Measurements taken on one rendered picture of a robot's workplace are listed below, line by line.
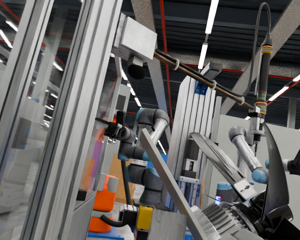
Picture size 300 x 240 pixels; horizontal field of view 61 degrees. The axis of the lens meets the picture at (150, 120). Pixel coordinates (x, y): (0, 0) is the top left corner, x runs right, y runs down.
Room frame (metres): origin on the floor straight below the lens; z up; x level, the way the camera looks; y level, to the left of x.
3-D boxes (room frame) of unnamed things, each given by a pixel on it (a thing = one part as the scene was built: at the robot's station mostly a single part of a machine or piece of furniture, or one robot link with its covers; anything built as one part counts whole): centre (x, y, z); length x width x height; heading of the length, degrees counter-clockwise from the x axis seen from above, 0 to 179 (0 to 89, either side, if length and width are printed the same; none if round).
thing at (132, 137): (1.57, 0.12, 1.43); 0.11 x 0.08 x 0.09; 158
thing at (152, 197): (1.76, -0.11, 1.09); 0.15 x 0.15 x 0.10
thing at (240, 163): (1.86, -0.72, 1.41); 0.15 x 0.12 x 0.55; 120
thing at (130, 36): (0.58, 0.08, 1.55); 0.10 x 0.07 x 0.08; 127
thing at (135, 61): (0.60, 0.05, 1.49); 0.05 x 0.04 x 0.05; 127
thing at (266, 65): (0.96, -0.42, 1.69); 0.03 x 0.03 x 0.21
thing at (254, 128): (0.95, -0.41, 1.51); 0.09 x 0.07 x 0.10; 127
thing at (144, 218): (1.31, -0.11, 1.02); 0.16 x 0.10 x 0.11; 92
